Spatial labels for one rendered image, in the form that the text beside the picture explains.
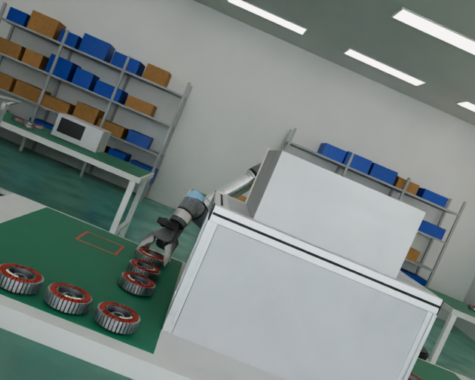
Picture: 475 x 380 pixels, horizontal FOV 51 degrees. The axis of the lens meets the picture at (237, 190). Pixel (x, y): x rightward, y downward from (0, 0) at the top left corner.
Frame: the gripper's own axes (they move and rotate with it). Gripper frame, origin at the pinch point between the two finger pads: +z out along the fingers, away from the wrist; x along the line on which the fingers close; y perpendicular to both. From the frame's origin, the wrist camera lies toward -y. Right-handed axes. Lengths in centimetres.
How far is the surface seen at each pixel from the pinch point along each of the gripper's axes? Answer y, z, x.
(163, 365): -51, 41, -44
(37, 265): -43, 33, 6
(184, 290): -44, 20, -35
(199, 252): -50, 11, -35
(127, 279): -30.9, 20.8, -13.1
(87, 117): 378, -304, 410
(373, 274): -44, -8, -78
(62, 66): 323, -336, 467
